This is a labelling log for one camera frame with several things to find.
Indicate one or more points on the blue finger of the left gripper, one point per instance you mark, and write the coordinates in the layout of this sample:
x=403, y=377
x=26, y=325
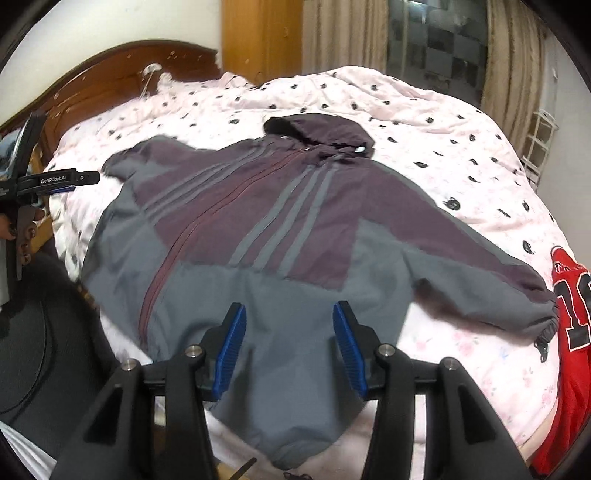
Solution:
x=52, y=190
x=63, y=178

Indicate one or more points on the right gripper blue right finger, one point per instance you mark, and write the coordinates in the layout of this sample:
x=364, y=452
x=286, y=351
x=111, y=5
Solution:
x=465, y=438

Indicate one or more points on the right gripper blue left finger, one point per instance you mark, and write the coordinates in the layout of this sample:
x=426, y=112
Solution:
x=148, y=421

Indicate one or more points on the purple grey hooded jacket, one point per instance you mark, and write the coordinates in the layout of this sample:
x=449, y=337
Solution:
x=288, y=224

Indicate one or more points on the dark wooden headboard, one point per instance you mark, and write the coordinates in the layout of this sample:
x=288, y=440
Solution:
x=111, y=78

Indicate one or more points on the black trousered knee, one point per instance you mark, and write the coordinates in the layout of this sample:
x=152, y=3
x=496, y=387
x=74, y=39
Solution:
x=55, y=357

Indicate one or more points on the red basketball jersey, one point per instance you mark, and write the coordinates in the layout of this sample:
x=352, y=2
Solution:
x=571, y=285

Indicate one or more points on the orange wooden wardrobe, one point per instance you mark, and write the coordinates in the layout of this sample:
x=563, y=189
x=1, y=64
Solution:
x=262, y=39

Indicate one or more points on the beige left curtain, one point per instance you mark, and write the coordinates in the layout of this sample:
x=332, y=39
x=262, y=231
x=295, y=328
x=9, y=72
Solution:
x=340, y=33

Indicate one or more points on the beige curtain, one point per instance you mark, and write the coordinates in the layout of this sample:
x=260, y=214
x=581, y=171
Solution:
x=514, y=69
x=340, y=33

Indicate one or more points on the white shelf rack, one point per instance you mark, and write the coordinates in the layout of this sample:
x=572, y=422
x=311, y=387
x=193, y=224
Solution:
x=537, y=145

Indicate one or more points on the beige right curtain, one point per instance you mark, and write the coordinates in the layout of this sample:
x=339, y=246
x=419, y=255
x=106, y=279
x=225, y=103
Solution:
x=514, y=69

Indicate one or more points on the dark window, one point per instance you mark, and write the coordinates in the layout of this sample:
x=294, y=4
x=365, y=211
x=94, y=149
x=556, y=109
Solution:
x=440, y=45

